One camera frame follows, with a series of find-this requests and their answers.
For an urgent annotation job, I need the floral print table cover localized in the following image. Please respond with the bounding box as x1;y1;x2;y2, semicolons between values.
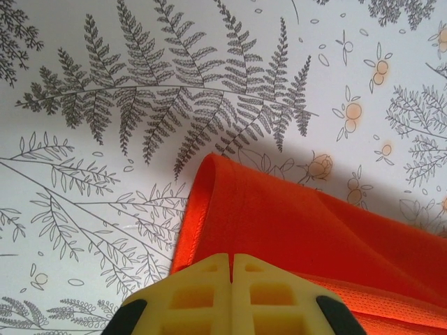
0;0;447;335

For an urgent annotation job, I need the orange t-shirt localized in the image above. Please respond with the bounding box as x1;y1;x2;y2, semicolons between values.
168;152;447;335

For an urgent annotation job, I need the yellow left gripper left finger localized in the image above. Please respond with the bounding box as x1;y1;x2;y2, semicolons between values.
104;253;232;335

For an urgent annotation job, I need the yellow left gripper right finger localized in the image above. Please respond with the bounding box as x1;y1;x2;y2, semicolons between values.
230;253;367;335

